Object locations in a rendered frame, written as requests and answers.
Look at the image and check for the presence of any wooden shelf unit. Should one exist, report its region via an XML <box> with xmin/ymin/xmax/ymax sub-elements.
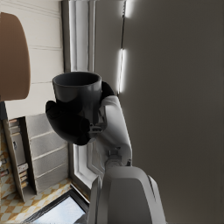
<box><xmin>0</xmin><ymin>116</ymin><xmax>30</xmax><ymax>203</ymax></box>

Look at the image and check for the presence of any dark grey cup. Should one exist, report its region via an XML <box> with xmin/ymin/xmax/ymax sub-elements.
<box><xmin>52</xmin><ymin>71</ymin><xmax>102</xmax><ymax>125</ymax></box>

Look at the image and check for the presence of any grey drawer cabinet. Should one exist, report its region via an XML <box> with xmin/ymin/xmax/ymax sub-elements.
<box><xmin>19</xmin><ymin>113</ymin><xmax>71</xmax><ymax>195</ymax></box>

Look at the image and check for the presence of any brown wooden table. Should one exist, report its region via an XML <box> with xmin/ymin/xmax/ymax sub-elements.
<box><xmin>0</xmin><ymin>11</ymin><xmax>32</xmax><ymax>102</ymax></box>

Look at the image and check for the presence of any white framed door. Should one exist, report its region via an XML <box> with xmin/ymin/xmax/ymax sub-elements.
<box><xmin>60</xmin><ymin>0</ymin><xmax>107</xmax><ymax>191</ymax></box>

